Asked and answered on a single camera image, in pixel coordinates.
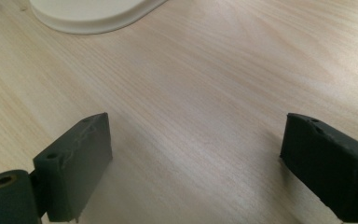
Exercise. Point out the white round plate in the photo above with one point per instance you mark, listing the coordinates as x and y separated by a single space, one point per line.
93 14

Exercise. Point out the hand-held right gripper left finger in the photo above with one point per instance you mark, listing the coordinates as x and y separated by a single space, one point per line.
74 168

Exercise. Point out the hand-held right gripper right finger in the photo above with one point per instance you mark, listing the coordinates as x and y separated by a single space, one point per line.
329 161

